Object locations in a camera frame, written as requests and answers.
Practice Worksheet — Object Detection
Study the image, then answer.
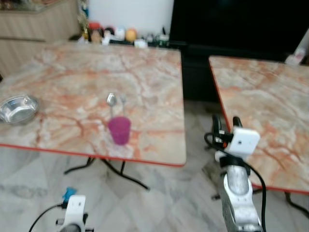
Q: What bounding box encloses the marble pattern folding table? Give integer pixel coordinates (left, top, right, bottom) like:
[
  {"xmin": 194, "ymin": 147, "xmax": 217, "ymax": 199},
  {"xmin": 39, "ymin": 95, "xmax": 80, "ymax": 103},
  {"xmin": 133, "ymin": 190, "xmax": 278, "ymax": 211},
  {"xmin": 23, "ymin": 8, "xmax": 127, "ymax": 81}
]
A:
[
  {"xmin": 209, "ymin": 55, "xmax": 309, "ymax": 218},
  {"xmin": 0, "ymin": 41, "xmax": 187, "ymax": 191}
]

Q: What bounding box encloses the small white box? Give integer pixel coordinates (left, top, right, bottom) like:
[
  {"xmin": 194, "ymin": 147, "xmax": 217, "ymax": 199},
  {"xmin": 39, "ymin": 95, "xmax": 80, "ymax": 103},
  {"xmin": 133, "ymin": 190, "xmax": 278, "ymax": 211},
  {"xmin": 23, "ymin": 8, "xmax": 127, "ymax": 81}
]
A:
[{"xmin": 285, "ymin": 46, "xmax": 309, "ymax": 66}]

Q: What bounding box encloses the purple plastic cup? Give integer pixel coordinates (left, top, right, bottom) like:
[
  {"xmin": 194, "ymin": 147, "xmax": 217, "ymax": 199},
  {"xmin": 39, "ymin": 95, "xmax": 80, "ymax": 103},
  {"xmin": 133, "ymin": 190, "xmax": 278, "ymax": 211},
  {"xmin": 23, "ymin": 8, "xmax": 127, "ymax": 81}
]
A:
[{"xmin": 107, "ymin": 116, "xmax": 132, "ymax": 146}]

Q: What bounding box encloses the steel fork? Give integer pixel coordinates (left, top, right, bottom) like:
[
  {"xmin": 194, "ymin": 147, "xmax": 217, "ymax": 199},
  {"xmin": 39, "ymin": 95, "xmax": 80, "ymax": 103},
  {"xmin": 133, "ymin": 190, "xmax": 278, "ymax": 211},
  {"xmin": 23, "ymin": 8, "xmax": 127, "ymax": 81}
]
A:
[{"xmin": 118, "ymin": 94, "xmax": 127, "ymax": 117}]

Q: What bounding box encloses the black television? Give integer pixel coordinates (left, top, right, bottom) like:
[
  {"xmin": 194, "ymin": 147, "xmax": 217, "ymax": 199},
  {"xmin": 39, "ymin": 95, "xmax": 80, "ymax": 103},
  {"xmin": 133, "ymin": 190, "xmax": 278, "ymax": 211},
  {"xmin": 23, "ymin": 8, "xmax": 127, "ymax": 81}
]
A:
[{"xmin": 169, "ymin": 0, "xmax": 309, "ymax": 49}]

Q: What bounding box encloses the steel spoon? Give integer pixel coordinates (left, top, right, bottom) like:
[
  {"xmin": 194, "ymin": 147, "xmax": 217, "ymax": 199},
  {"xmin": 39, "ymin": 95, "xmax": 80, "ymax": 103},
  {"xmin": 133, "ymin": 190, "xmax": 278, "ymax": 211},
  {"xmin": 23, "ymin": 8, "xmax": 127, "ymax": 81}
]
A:
[{"xmin": 107, "ymin": 93, "xmax": 118, "ymax": 119}]

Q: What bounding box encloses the orange round ornament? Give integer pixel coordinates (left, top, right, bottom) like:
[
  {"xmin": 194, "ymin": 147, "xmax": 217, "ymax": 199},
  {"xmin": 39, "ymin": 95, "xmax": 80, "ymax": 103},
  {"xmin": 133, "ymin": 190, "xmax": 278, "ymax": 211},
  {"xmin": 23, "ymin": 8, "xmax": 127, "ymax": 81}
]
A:
[{"xmin": 125, "ymin": 28, "xmax": 138, "ymax": 43}]

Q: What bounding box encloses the small steel bowl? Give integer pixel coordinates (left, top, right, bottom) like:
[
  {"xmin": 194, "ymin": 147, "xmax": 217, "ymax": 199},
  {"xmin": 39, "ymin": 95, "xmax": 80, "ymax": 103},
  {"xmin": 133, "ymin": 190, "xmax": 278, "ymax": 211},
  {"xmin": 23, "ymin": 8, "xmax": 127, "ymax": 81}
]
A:
[{"xmin": 0, "ymin": 95, "xmax": 40, "ymax": 126}]

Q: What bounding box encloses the red lid jar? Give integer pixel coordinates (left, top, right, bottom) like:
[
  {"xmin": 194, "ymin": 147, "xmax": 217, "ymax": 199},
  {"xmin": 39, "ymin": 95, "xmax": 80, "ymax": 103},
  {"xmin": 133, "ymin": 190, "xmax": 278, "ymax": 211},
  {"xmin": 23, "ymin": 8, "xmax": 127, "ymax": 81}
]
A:
[{"xmin": 88, "ymin": 22, "xmax": 103, "ymax": 44}]

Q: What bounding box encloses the gold trophy with blue ball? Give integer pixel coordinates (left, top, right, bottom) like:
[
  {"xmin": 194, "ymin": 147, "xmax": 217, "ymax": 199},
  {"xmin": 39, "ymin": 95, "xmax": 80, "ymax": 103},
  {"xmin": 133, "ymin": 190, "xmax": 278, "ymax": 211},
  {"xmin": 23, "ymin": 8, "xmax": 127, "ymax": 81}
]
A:
[{"xmin": 79, "ymin": 0, "xmax": 93, "ymax": 41}]

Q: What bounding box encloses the light wooden cabinet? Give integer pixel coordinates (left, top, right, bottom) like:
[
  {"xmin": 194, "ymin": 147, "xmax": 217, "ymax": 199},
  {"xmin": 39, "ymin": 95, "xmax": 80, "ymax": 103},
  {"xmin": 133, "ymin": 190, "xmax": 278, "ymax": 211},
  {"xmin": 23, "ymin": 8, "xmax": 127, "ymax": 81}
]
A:
[{"xmin": 0, "ymin": 0, "xmax": 83, "ymax": 76}]

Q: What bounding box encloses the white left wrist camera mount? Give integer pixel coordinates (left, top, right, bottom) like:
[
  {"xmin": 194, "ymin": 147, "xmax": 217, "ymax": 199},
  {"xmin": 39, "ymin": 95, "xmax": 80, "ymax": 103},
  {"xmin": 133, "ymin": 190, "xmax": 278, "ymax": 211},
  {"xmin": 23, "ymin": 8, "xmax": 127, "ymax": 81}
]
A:
[{"xmin": 64, "ymin": 195, "xmax": 87, "ymax": 228}]

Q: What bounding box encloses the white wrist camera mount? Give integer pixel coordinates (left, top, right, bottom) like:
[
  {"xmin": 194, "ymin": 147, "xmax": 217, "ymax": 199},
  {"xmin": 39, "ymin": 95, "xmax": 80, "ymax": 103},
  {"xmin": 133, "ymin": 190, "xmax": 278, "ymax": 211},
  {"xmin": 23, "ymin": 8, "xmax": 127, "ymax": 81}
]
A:
[
  {"xmin": 64, "ymin": 195, "xmax": 87, "ymax": 228},
  {"xmin": 216, "ymin": 127, "xmax": 262, "ymax": 163}
]

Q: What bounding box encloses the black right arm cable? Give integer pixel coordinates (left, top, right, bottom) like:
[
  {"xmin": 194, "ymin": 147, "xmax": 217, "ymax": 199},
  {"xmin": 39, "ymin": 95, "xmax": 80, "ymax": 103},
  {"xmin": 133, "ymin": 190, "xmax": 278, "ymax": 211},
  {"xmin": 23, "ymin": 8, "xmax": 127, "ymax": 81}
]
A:
[{"xmin": 204, "ymin": 131, "xmax": 267, "ymax": 232}]

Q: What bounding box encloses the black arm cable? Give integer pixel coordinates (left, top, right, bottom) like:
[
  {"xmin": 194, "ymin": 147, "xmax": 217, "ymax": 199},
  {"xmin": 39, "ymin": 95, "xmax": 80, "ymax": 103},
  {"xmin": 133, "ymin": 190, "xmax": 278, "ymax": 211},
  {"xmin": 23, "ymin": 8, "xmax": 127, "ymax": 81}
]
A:
[
  {"xmin": 29, "ymin": 203, "xmax": 66, "ymax": 232},
  {"xmin": 204, "ymin": 131, "xmax": 267, "ymax": 232}
]

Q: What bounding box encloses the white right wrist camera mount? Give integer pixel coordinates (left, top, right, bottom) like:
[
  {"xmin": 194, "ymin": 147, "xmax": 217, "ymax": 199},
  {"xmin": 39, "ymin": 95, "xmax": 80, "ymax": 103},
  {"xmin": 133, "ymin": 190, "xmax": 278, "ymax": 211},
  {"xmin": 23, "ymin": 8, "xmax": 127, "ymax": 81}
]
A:
[{"xmin": 216, "ymin": 127, "xmax": 262, "ymax": 163}]

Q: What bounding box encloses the blue cable plug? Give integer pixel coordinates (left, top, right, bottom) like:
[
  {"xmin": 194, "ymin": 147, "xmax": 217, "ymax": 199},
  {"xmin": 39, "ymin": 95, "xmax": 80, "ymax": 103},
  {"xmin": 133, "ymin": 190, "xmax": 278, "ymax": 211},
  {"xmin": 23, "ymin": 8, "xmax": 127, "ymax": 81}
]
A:
[{"xmin": 63, "ymin": 188, "xmax": 77, "ymax": 202}]

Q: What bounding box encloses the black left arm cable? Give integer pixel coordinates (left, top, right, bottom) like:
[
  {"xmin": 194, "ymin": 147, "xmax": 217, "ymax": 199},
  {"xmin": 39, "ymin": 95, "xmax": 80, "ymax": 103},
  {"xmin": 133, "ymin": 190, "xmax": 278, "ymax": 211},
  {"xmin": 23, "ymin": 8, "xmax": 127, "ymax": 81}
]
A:
[{"xmin": 29, "ymin": 203, "xmax": 66, "ymax": 232}]

